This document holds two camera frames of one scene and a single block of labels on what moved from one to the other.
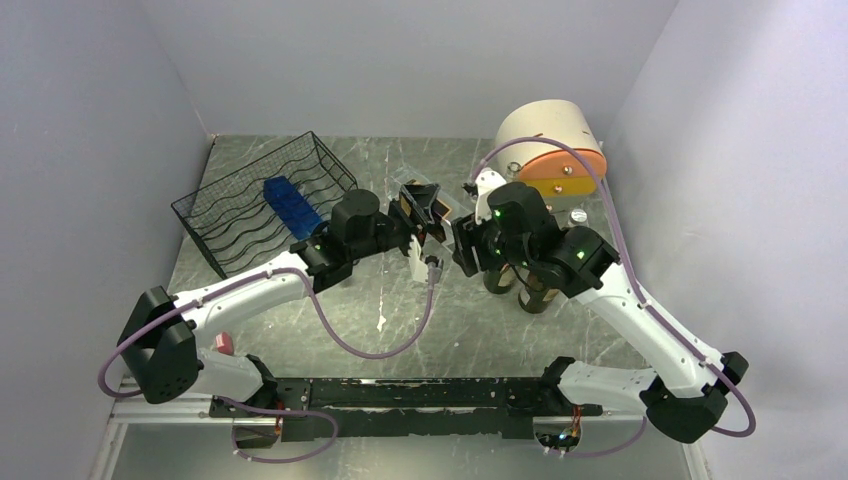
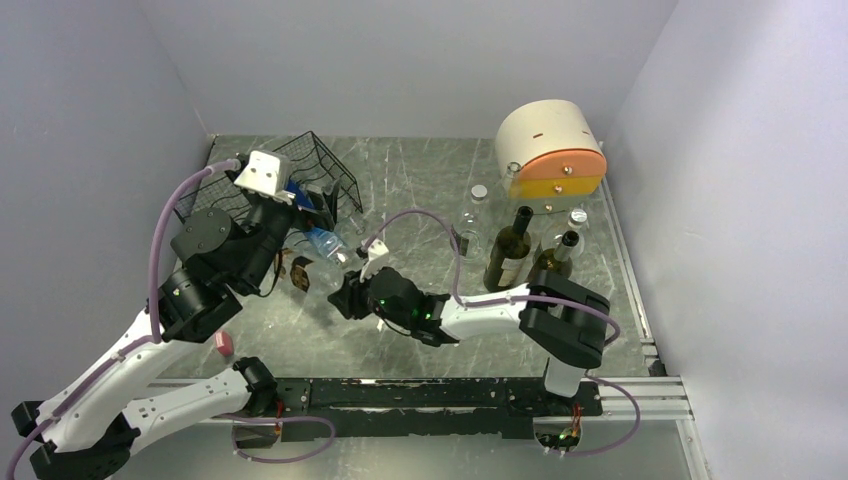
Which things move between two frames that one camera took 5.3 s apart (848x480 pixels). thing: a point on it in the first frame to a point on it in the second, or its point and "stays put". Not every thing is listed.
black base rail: x=401 y=406 stays put
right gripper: x=467 y=233 to x=349 y=298
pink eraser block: x=225 y=343 stays put
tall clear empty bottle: x=513 y=172 stays put
